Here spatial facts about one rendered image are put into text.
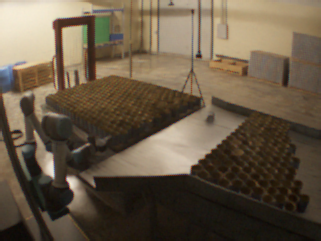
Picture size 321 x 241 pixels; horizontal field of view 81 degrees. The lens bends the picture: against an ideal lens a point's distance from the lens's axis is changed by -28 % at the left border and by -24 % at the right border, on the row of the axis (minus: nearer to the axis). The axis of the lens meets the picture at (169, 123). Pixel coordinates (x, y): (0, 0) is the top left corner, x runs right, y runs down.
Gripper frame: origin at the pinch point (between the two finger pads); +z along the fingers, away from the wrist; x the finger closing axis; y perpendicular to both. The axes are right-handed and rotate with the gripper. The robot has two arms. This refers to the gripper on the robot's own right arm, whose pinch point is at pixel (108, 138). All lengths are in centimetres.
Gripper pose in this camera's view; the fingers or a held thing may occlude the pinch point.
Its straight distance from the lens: 166.6
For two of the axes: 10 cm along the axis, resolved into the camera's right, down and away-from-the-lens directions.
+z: 5.6, -3.4, 7.5
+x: 8.3, 2.7, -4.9
